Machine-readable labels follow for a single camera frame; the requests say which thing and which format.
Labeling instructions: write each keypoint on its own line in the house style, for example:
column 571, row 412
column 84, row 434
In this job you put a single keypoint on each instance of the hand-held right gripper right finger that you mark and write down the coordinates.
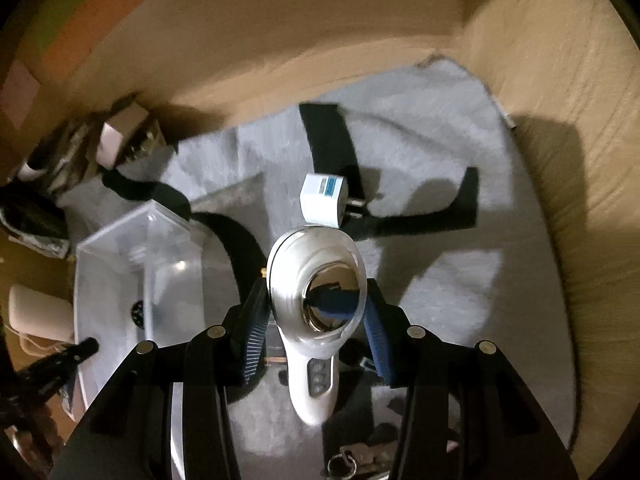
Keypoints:
column 378, row 347

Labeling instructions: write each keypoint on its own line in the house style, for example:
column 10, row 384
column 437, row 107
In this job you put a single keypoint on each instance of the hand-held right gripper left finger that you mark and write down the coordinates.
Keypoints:
column 252, row 342

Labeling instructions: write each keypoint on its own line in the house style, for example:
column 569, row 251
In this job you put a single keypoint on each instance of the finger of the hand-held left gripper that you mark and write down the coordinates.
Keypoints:
column 75, row 352

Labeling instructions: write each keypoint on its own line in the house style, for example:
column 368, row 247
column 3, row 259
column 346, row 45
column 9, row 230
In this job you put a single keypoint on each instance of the white facial massager device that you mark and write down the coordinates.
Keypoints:
column 300, row 260

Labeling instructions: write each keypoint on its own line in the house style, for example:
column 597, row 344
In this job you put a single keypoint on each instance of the clear plastic container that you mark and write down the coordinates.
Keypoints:
column 115, row 265

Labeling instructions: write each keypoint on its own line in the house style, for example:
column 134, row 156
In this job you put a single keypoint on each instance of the black pen-like tool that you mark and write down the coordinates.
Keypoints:
column 350, row 457

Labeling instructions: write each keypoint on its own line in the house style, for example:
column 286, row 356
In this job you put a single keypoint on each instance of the white plug adapter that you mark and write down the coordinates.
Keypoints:
column 320, row 200

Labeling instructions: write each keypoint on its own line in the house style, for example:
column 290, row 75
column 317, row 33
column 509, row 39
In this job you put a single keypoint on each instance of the grey mat with black pattern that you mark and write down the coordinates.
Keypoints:
column 440, row 285

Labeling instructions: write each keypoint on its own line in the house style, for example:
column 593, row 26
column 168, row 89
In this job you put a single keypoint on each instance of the elephant picture bottle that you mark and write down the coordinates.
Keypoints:
column 30, row 220

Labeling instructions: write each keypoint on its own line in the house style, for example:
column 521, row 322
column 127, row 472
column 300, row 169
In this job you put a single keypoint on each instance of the dark patterned packet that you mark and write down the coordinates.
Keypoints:
column 65, row 152

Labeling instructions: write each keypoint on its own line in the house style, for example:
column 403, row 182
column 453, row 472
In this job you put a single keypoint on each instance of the small pale cardboard box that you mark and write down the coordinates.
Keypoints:
column 120, row 130

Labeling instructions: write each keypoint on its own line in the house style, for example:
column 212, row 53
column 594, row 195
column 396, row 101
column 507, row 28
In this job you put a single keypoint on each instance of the pastel colour block panel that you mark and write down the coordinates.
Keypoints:
column 75, row 20

